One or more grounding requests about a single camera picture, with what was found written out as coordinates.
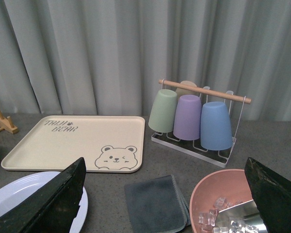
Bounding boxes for green plastic cup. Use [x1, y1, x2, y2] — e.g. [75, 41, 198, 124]
[148, 89, 178, 133]

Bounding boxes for grey curtain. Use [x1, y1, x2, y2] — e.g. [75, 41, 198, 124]
[0, 0, 291, 121]

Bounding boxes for white wire cup rack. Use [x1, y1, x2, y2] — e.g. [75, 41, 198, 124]
[151, 79, 251, 168]

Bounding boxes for pink bowl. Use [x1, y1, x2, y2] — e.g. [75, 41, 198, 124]
[190, 169, 253, 233]

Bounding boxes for beige bear serving tray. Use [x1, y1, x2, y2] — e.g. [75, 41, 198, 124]
[1, 116, 145, 173]

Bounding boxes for blue plastic cup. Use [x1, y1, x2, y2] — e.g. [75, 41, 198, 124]
[200, 101, 233, 151]

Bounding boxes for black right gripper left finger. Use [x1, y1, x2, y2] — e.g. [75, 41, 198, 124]
[0, 157, 86, 233]

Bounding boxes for white ribbed plate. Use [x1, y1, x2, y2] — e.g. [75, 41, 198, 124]
[0, 171, 88, 233]

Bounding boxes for beige plastic cup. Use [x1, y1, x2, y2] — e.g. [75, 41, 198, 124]
[175, 81, 198, 100]

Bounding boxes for purple plastic cup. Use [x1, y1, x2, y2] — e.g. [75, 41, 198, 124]
[173, 95, 202, 141]

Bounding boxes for metal ice scoop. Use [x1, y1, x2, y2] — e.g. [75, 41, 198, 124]
[214, 200, 268, 233]

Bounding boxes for grey folded cloth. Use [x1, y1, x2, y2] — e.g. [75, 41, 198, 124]
[124, 175, 191, 233]

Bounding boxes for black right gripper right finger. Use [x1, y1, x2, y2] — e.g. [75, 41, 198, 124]
[244, 157, 291, 233]

